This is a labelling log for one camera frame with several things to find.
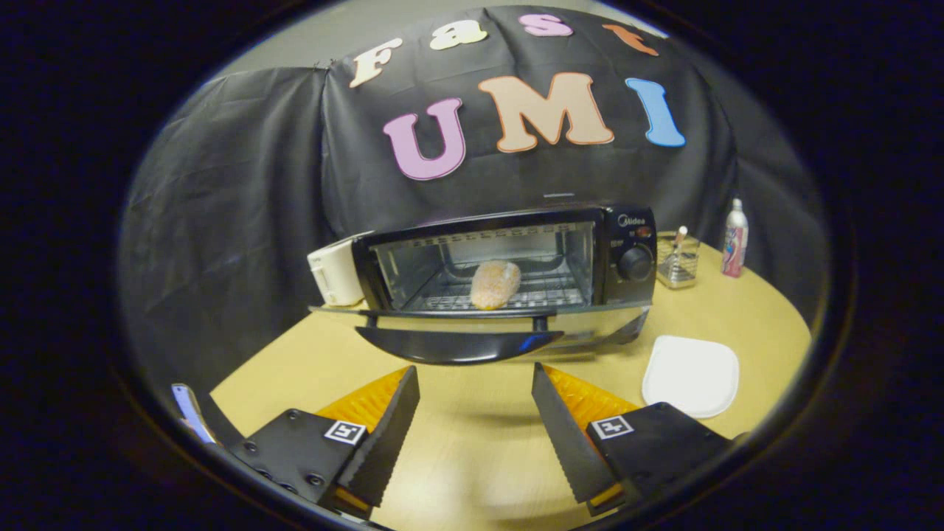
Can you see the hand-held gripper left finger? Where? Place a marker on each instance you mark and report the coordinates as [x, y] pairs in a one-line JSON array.
[[391, 435]]

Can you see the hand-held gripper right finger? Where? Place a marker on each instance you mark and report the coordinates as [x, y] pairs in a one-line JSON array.
[[564, 442]]

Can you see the black toaster oven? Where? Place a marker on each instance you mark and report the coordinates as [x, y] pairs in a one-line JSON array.
[[625, 291]]

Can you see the sugar-coated bread roll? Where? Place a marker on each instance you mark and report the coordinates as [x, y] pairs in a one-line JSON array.
[[494, 284]]

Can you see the white pop-up toaster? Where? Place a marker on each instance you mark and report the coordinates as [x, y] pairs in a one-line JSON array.
[[332, 276]]

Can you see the white plate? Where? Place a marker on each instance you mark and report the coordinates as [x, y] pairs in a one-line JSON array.
[[689, 376]]

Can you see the pink and white bottle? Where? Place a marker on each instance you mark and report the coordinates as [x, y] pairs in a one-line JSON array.
[[734, 240]]

